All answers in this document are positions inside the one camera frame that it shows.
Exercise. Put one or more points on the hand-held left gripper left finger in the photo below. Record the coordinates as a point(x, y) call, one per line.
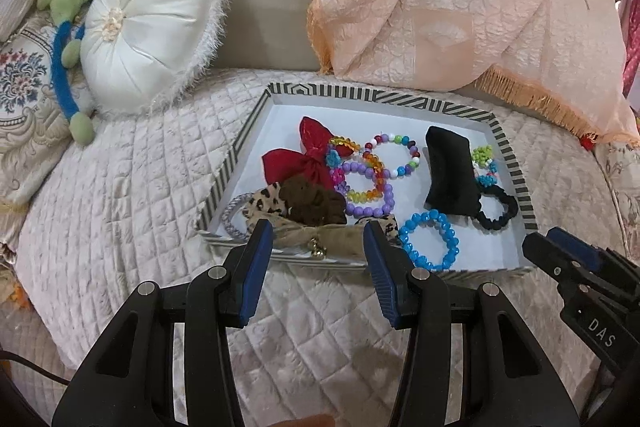
point(255, 267)

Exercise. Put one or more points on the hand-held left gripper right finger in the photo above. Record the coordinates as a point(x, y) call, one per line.
point(380, 267)

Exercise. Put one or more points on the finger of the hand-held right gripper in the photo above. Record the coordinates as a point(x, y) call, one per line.
point(575, 247)
point(550, 257)

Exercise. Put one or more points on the beige leopard bow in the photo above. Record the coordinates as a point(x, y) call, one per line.
point(300, 239)

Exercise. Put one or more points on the leopard scrunchie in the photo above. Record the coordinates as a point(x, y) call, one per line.
point(265, 202)

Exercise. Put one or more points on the brown scrunchie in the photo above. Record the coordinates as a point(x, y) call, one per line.
point(310, 204)

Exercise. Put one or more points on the red bow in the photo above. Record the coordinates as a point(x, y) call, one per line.
point(295, 162)

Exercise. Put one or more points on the striped tray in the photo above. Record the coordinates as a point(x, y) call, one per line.
point(300, 112)

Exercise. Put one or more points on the person's left hand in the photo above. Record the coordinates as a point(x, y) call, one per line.
point(307, 421)

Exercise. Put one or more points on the black scrunchie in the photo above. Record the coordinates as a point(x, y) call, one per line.
point(510, 202)

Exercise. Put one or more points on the cream patterned cushion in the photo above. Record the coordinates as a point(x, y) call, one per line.
point(622, 187)

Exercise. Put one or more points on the quilted cream bedspread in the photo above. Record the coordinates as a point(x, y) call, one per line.
point(125, 187)

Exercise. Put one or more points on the pink cloth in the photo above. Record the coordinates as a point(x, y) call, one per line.
point(632, 42)

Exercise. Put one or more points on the white round cushion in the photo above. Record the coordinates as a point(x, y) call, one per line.
point(145, 32)

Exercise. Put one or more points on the peach fringed blanket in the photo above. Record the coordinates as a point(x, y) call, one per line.
point(425, 7)

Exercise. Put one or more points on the floral embroidered pillow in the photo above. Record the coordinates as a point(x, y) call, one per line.
point(25, 82)

